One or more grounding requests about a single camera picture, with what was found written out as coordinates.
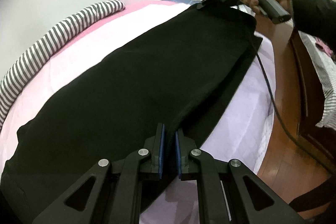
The brown wooden wardrobe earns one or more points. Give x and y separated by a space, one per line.
322 139

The pink purple checked bed sheet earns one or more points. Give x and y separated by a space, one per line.
242 132

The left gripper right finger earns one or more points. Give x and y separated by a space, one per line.
229 192

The black pants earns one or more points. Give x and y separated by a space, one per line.
182 73

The grey checked cloth with pink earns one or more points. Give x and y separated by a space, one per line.
325 68

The grey white striped bolster pillow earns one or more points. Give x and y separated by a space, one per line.
36 56

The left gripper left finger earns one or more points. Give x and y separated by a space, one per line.
109 192

